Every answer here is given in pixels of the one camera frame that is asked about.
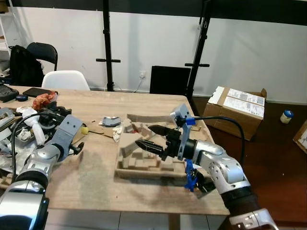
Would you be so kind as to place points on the small grey blue gadget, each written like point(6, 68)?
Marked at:
point(111, 121)

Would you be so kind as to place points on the black backpack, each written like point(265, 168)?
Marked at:
point(26, 67)

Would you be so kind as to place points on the black phone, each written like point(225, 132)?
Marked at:
point(36, 92)

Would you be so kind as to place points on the blue and black clamp gadget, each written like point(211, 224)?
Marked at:
point(191, 179)

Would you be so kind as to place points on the white shelf unit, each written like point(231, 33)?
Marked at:
point(5, 28)

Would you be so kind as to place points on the white wall outlet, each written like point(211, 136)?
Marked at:
point(142, 74)

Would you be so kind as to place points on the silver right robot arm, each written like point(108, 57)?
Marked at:
point(225, 167)

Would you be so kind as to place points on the small white-labelled cardboard box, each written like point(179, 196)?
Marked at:
point(225, 120)

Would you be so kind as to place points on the black plastic gadget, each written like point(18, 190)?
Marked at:
point(55, 117)

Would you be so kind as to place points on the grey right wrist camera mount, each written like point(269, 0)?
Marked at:
point(181, 112)

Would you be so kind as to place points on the black remote controller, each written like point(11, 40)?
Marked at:
point(7, 93)

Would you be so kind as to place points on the black flat panel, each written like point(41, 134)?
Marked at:
point(170, 80)

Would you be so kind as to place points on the moulded pulp cardboard tray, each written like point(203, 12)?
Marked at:
point(139, 165)

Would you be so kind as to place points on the white plastic bottle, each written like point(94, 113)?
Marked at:
point(33, 124)

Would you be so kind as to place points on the small dark blue puck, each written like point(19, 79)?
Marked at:
point(21, 97)

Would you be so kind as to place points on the black pole with crossbar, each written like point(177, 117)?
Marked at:
point(108, 43)
point(199, 43)

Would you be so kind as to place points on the small white jar blue lid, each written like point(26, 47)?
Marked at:
point(287, 117)

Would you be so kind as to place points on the white plastic chair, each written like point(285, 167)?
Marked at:
point(64, 80)

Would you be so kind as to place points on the small yellow ball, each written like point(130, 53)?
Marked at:
point(84, 130)

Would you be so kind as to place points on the flat brown cardboard piece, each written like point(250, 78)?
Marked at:
point(98, 129)

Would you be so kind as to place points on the crumpled orange-red wrapper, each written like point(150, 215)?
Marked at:
point(42, 100)

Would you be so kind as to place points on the light wooden table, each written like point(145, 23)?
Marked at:
point(96, 191)

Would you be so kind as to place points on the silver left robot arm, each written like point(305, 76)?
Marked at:
point(29, 172)

